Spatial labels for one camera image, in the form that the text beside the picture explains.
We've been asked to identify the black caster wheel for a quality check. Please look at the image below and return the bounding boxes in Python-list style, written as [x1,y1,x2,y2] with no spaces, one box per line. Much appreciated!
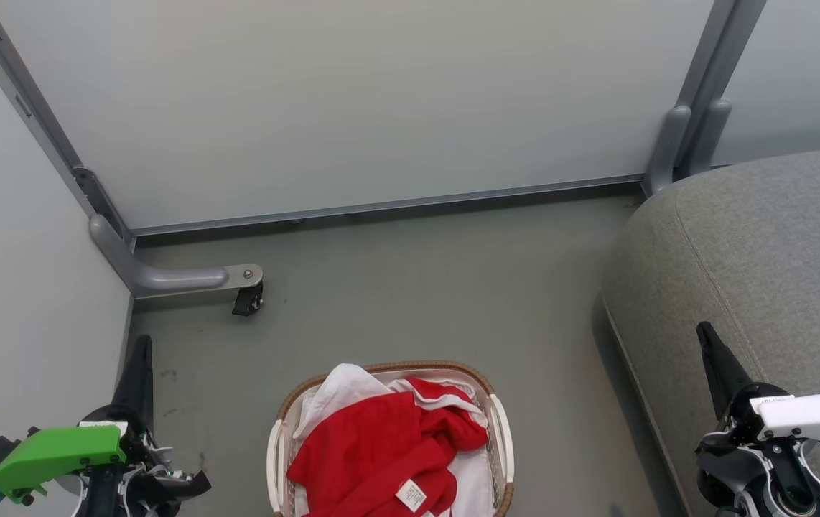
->
[231,281,266,317]

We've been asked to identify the grey metal partition bottom rail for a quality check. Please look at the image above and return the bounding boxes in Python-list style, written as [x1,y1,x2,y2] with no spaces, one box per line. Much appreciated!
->
[126,174,645,238]

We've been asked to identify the grey curved partition foot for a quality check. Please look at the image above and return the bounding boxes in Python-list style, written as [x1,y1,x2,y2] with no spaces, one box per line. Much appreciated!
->
[89,214,264,299]
[681,98,733,179]
[641,105,692,197]

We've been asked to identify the white fabric basket liner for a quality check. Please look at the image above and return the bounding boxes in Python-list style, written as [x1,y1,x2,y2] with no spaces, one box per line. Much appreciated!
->
[294,370,498,517]

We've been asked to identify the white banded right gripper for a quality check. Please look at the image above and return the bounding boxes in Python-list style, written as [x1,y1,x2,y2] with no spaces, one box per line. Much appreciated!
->
[696,321,820,444]

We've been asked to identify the red and white jersey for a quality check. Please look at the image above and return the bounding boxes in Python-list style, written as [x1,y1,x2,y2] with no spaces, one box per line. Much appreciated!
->
[286,363,490,517]

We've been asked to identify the wicker laundry basket white handles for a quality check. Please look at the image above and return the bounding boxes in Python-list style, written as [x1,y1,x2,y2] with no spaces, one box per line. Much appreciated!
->
[266,360,516,517]

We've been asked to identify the grey metal partition post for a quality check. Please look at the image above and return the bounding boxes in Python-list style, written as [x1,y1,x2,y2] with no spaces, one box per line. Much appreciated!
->
[672,0,768,180]
[0,0,135,249]

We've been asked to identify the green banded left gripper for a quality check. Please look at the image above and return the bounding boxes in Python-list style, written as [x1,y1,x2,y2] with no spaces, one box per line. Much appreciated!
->
[0,334,168,505]

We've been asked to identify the grey fabric sofa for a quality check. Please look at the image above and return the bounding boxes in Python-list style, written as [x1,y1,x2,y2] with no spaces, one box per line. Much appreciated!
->
[600,146,820,517]

